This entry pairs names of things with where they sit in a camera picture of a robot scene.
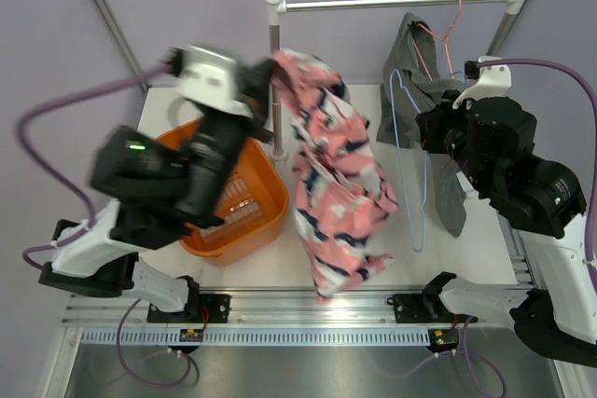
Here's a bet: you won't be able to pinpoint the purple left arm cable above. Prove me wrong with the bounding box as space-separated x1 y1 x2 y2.
16 66 201 388

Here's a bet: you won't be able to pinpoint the silver clothes rack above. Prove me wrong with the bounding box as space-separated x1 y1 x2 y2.
264 0 535 164

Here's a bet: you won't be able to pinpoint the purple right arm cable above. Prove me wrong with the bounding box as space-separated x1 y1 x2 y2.
372 56 597 394

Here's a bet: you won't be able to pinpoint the orange plastic laundry basket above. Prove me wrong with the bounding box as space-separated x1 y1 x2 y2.
180 139 289 267

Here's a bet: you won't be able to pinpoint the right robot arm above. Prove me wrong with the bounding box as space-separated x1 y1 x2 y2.
416 97 596 367

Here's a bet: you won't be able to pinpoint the pink shark print shorts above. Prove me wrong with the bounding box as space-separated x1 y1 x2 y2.
271 49 398 303

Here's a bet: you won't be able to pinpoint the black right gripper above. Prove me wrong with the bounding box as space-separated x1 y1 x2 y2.
417 89 493 193

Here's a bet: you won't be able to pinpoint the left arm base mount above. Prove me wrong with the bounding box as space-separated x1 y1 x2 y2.
146 293 231 324

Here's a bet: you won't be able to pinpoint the blue wire hanger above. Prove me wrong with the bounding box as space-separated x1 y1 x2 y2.
389 67 467 253

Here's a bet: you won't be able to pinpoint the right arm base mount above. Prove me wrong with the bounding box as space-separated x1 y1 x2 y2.
386 293 468 323

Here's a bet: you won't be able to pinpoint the grey shorts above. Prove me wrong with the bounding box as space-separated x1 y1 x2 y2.
376 13 467 238

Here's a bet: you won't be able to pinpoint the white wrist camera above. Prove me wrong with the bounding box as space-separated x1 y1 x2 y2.
452 56 512 110
167 45 253 118

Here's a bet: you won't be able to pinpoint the pink wire hanger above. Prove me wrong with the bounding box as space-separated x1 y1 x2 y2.
416 0 463 79

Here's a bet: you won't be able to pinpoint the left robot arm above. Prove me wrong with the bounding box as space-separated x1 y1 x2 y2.
38 58 276 323

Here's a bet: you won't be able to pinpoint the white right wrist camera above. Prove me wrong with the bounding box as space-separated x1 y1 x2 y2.
452 56 512 110

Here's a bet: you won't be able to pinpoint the aluminium mounting rail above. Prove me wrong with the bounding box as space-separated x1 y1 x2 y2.
60 289 568 328

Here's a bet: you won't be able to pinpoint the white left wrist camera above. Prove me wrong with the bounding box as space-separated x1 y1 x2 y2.
167 45 253 118

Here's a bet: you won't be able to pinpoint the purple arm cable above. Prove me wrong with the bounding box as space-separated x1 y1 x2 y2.
16 66 201 388
372 56 597 394

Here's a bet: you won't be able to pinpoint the white slotted cable duct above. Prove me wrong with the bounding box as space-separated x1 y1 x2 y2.
80 326 431 347

